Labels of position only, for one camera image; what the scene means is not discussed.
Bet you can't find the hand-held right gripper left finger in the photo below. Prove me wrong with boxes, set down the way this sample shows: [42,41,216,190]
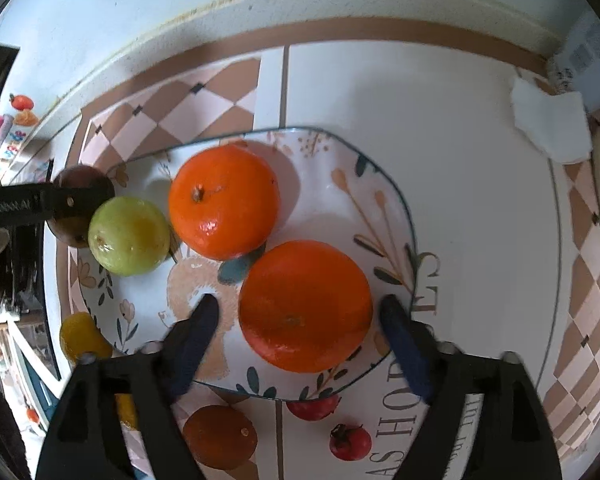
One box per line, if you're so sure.
[35,294,221,480]

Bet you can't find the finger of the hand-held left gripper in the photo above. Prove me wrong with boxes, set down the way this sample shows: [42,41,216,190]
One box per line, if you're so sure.
[0,183,116,233]

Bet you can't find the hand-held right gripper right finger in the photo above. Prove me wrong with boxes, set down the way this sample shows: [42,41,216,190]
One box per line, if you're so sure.
[379,294,563,480]

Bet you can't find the brown passion fruit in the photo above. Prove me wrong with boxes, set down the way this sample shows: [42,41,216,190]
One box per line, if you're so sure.
[46,165,116,249]

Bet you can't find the dark orange tangerine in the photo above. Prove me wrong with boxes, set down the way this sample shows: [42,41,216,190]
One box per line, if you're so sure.
[182,404,259,471]

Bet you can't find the red cherry tomato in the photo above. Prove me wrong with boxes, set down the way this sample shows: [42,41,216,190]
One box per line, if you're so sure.
[286,394,341,422]
[329,424,373,462]

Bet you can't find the large orange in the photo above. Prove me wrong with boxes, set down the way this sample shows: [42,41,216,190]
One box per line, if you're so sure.
[238,240,373,374]

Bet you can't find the yellow lemon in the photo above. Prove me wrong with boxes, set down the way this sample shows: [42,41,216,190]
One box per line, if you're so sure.
[59,311,113,365]

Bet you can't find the floral white plate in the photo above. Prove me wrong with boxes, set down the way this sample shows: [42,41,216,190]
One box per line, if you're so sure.
[75,127,417,402]

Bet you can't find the green guava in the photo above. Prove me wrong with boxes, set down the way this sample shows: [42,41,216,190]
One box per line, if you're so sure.
[88,196,172,277]

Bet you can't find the orange with stem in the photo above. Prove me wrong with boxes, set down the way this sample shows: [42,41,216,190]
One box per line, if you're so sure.
[168,142,281,261]

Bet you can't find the checkered brown counter mat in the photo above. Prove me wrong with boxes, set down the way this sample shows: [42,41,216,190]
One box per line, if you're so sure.
[55,17,600,480]

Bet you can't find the white tissue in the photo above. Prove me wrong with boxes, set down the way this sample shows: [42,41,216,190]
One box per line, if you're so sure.
[511,76,593,164]

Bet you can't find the grey spray can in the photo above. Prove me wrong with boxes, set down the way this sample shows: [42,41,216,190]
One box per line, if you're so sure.
[550,7,600,113]

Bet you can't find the colourful letter wall sticker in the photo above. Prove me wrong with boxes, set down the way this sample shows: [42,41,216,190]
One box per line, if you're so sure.
[0,112,28,171]

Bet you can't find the persimmon wall sticker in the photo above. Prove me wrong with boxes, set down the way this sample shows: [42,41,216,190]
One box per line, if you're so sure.
[8,93,40,128]

